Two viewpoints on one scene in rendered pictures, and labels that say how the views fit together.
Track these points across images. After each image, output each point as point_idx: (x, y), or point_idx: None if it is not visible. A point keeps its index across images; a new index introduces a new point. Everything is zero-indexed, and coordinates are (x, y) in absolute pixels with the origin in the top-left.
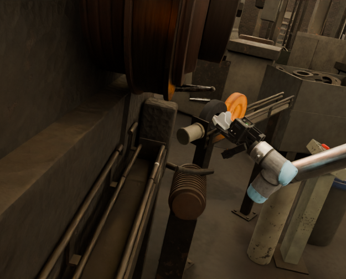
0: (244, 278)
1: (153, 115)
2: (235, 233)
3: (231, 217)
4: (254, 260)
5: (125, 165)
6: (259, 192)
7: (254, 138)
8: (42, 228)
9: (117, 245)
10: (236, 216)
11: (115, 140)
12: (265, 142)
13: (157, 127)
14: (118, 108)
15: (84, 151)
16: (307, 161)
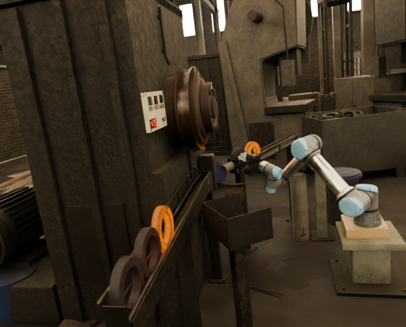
0: (290, 248)
1: (203, 161)
2: (286, 231)
3: (284, 223)
4: (297, 239)
5: (196, 184)
6: (268, 187)
7: (258, 160)
8: (170, 183)
9: None
10: (288, 222)
11: (187, 169)
12: (264, 161)
13: (206, 165)
14: (184, 156)
15: (176, 167)
16: (288, 165)
